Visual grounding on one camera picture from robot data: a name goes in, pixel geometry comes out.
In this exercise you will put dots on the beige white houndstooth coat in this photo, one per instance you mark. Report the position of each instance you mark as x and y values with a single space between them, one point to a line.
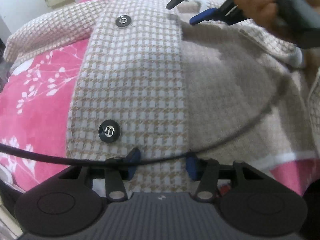
140 80

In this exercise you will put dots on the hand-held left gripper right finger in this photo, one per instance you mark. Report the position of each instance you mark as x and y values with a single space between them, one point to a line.
191 166

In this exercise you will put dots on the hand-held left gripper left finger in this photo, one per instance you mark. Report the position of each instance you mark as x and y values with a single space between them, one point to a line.
133 155

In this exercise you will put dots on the person's right hand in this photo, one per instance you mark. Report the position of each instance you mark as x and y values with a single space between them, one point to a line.
260 5

